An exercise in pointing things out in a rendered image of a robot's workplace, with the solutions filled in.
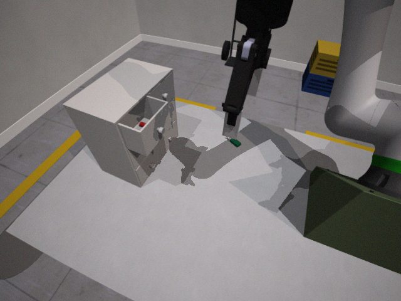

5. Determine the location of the small white chest of drawers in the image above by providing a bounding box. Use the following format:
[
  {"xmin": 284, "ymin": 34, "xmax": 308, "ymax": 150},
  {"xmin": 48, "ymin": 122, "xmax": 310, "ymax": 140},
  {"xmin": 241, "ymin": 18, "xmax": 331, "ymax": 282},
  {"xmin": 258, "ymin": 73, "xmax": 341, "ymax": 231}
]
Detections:
[{"xmin": 63, "ymin": 58, "xmax": 174, "ymax": 188}]

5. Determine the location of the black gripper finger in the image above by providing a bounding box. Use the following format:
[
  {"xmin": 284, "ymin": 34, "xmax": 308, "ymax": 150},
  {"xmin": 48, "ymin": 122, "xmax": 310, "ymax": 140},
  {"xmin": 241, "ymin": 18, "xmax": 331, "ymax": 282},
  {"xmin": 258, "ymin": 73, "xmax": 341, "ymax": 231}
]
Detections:
[
  {"xmin": 247, "ymin": 28, "xmax": 272, "ymax": 97},
  {"xmin": 222, "ymin": 35, "xmax": 269, "ymax": 140}
]

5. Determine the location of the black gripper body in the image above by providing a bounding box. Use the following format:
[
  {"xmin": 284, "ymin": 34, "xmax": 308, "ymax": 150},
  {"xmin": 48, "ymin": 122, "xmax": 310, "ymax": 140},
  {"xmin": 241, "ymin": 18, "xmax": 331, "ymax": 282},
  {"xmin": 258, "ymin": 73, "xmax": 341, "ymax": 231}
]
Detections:
[{"xmin": 235, "ymin": 0, "xmax": 293, "ymax": 61}]

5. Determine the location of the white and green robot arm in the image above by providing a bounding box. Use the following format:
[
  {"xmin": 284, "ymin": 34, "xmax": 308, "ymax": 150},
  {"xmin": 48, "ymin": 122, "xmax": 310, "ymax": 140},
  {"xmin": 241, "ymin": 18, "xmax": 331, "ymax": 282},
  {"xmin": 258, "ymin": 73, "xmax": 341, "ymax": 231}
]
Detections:
[{"xmin": 325, "ymin": 0, "xmax": 401, "ymax": 199}]

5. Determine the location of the grey drawer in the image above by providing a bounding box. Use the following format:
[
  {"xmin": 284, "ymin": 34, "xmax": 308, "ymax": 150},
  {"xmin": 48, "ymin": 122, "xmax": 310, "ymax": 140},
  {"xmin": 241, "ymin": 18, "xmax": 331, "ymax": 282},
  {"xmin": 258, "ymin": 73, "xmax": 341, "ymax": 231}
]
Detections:
[
  {"xmin": 149, "ymin": 73, "xmax": 174, "ymax": 102},
  {"xmin": 135, "ymin": 144, "xmax": 161, "ymax": 185},
  {"xmin": 117, "ymin": 95, "xmax": 171, "ymax": 156},
  {"xmin": 159, "ymin": 120, "xmax": 177, "ymax": 156},
  {"xmin": 169, "ymin": 99, "xmax": 176, "ymax": 123},
  {"xmin": 127, "ymin": 149, "xmax": 145, "ymax": 169}
]

